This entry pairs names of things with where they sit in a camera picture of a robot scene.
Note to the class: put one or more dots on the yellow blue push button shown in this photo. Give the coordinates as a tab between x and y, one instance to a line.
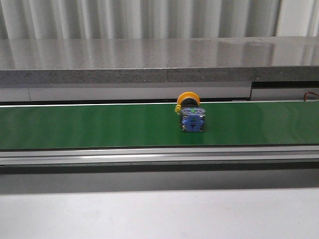
191	115

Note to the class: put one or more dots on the green conveyor belt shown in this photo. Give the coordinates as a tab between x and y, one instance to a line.
92	126

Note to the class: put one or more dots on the grey stone countertop ledge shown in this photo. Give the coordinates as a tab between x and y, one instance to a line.
119	61

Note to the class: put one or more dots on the white corrugated curtain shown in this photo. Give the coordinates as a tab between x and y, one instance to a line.
136	19

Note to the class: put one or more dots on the aluminium conveyor frame rail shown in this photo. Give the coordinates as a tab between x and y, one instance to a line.
162	154

